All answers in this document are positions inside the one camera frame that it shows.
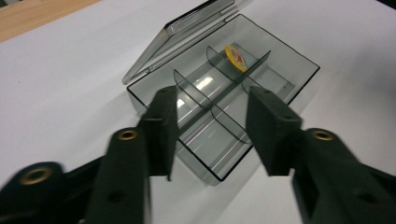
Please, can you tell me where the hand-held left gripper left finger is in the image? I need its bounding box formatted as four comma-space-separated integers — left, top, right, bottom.
137, 86, 179, 182

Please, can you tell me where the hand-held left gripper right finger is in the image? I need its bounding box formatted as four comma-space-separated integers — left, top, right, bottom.
245, 86, 304, 177

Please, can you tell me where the clear grey compartment box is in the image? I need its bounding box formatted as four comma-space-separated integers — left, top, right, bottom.
120, 0, 321, 188

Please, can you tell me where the yellow round badge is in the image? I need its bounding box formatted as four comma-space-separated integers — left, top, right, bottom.
224, 44, 249, 75

